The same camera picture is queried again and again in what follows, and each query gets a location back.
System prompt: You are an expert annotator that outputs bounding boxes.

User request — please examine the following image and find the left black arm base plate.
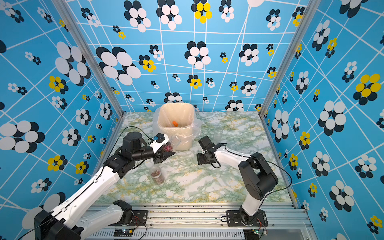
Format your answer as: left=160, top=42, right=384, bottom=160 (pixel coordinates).
left=110, top=210, right=149, bottom=227

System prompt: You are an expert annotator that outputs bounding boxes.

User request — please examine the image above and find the green circuit board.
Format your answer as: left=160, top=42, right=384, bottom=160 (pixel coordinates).
left=114, top=229, right=134, bottom=238
left=244, top=230, right=260, bottom=240

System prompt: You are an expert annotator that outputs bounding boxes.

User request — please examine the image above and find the cream plastic trash bin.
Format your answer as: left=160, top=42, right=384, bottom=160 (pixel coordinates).
left=157, top=102, right=196, bottom=151

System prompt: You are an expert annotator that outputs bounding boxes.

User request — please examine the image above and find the left aluminium corner post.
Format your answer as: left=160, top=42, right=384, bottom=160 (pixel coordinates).
left=52, top=1, right=124, bottom=118

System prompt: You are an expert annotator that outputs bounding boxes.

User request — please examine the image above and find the tall clear tea jar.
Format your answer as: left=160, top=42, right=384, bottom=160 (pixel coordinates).
left=213, top=127, right=223, bottom=143

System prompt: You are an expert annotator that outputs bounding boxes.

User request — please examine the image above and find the clear plastic bin liner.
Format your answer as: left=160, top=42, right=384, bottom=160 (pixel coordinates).
left=152, top=101, right=204, bottom=145

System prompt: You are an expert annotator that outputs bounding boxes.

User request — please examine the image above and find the aluminium corner post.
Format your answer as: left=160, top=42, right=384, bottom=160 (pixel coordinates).
left=52, top=1, right=124, bottom=118
left=260, top=0, right=321, bottom=117

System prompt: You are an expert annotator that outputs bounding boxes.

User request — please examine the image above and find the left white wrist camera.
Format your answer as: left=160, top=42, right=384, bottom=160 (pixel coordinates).
left=150, top=133, right=169, bottom=154

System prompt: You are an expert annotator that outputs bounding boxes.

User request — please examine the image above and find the left green circuit board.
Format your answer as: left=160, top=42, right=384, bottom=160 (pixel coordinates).
left=114, top=229, right=134, bottom=238

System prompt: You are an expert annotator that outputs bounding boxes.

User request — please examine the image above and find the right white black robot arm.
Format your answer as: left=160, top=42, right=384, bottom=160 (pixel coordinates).
left=197, top=136, right=279, bottom=227

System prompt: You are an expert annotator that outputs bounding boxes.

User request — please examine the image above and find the right aluminium corner post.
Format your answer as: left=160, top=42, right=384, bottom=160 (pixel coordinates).
left=260, top=0, right=321, bottom=117

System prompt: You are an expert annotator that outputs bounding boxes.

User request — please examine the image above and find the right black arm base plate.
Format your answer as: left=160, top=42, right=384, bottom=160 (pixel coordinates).
left=221, top=210, right=269, bottom=227

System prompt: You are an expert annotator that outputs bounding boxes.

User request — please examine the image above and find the left clear tea jar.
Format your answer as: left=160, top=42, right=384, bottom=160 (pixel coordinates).
left=150, top=166, right=165, bottom=185

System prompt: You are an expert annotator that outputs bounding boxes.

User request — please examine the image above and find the right green circuit board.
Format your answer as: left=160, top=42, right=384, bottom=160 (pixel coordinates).
left=244, top=230, right=260, bottom=240

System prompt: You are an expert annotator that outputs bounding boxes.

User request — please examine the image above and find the small tea jar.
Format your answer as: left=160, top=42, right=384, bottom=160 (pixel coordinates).
left=162, top=135, right=181, bottom=152

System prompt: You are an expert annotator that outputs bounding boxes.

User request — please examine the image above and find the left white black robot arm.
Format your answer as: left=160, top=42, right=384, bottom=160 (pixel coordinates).
left=20, top=132, right=175, bottom=240

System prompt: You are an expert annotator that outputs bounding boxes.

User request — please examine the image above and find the aluminium front rail frame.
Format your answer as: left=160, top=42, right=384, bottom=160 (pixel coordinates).
left=84, top=203, right=317, bottom=240

